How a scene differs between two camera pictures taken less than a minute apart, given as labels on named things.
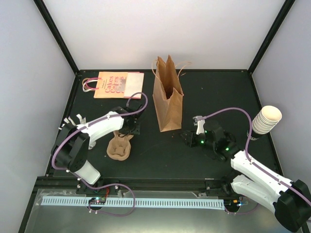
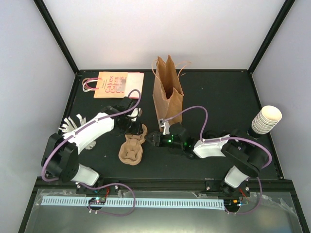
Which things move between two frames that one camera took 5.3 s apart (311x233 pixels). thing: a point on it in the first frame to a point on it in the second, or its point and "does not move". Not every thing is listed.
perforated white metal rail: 137,202 does not move
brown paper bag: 167,94 does not move
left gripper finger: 122,135 to 133,129
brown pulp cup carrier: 119,148 to 131,152
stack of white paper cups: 267,119 does not move
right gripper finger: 187,137 to 155,138
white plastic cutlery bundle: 82,121 does not move
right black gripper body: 208,144 to 172,144
